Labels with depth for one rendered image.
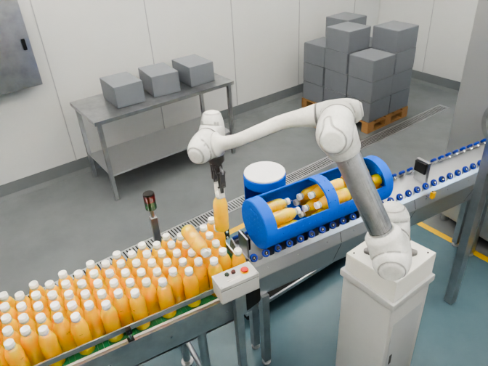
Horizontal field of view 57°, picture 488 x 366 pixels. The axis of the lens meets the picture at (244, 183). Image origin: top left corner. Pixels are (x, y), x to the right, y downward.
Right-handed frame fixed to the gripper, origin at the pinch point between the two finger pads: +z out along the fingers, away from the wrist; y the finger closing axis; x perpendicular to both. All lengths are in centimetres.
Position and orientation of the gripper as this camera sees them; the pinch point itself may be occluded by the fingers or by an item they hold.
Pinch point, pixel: (219, 190)
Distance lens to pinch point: 217.8
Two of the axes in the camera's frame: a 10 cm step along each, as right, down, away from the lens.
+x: -8.8, 3.0, -3.6
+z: 0.6, 8.4, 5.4
